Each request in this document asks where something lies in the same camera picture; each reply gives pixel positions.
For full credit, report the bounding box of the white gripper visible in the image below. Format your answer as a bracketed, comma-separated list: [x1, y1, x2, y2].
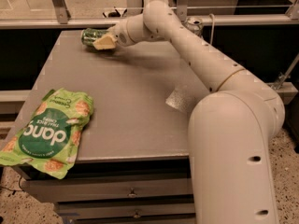
[93, 14, 147, 50]

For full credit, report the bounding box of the green soda can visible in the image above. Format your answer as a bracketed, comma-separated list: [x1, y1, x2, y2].
[80, 28, 107, 47]

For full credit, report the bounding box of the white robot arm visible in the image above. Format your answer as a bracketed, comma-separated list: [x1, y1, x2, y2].
[93, 1, 285, 224]

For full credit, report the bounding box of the grey metal railing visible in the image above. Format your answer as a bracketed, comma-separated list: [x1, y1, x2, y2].
[0, 0, 298, 29]

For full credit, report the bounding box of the green dang chips bag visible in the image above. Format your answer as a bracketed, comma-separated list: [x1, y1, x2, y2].
[0, 89, 93, 179]

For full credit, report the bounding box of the grey drawer cabinet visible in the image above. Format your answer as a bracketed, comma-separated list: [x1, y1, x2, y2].
[11, 31, 208, 224]

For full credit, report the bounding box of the upper grey drawer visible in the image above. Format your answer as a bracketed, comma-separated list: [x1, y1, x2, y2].
[22, 178, 192, 203]

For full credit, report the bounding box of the grey drawer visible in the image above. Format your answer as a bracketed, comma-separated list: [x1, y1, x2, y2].
[56, 203, 195, 219]
[22, 178, 192, 203]

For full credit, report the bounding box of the lower grey drawer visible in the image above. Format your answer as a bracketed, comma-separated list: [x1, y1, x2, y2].
[56, 203, 195, 219]

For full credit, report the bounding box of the white cable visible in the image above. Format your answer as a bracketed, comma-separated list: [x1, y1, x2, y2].
[207, 13, 217, 46]

